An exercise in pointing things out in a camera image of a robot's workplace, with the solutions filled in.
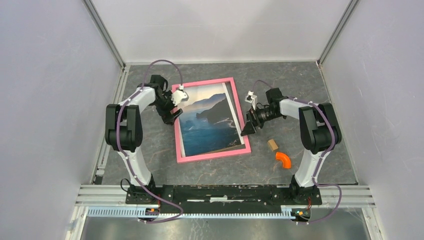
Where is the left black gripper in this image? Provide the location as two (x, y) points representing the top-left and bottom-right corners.
(152, 91), (184, 126)

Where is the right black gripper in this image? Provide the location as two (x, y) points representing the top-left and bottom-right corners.
(240, 106), (281, 137)

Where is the seascape photo print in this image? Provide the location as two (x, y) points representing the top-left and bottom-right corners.
(178, 82), (246, 157)

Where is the pink wooden photo frame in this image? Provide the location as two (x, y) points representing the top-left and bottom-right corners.
(172, 77), (251, 164)

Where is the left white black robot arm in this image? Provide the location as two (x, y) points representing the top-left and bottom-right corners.
(104, 74), (189, 204)

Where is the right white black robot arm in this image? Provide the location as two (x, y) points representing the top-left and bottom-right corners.
(241, 88), (342, 204)

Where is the small wooden block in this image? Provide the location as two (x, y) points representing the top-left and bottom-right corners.
(267, 139), (279, 152)

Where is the orange curved pipe piece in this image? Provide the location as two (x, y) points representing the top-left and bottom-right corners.
(275, 151), (292, 169)

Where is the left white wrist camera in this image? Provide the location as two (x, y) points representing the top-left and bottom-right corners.
(171, 84), (189, 107)

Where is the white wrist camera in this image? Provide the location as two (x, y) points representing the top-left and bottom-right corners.
(171, 84), (189, 107)
(244, 91), (258, 110)

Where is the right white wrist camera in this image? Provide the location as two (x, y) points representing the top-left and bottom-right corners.
(244, 91), (258, 110)

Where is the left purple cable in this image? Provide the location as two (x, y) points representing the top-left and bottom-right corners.
(115, 59), (185, 225)

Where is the purple cable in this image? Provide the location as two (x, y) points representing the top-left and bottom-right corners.
(251, 79), (343, 226)
(115, 59), (185, 225)

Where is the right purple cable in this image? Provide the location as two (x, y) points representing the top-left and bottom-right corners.
(251, 79), (343, 226)

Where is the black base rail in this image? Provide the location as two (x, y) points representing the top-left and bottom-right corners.
(125, 184), (323, 215)

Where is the slotted aluminium cable duct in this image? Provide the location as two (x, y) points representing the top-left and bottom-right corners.
(86, 206), (294, 220)

